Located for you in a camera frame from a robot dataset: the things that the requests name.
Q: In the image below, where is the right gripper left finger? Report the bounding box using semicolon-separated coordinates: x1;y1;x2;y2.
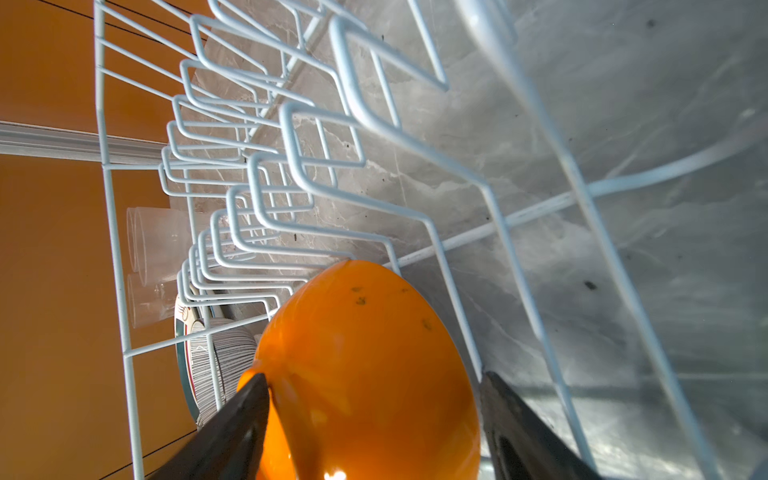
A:
151;373;270;479

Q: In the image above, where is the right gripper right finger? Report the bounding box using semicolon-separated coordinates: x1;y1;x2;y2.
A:
479;371;600;480

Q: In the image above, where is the white ribbed bowl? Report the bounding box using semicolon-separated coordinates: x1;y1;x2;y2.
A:
185;327;257;429

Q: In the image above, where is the orange bowl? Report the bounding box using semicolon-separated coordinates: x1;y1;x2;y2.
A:
246;260;481;479

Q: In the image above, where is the clear glass cup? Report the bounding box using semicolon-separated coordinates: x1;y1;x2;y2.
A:
126;207;193;286
126;273;178;329

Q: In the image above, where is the white wire dish rack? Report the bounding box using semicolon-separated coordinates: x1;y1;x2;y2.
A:
93;1;767;479

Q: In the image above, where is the green rimmed white plate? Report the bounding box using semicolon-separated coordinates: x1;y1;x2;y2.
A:
174;298;215;428

